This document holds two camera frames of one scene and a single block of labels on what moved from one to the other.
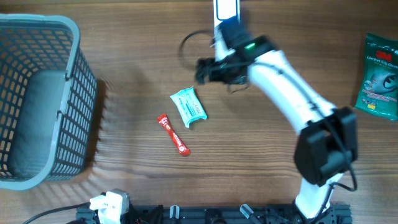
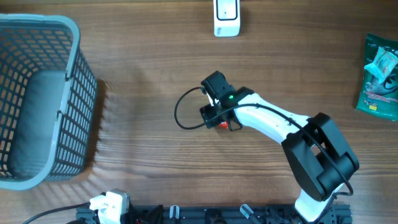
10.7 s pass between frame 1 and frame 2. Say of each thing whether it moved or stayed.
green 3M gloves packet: stayed
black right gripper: moved
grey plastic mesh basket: stayed
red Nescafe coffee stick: moved
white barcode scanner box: stayed
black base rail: stayed
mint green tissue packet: moved
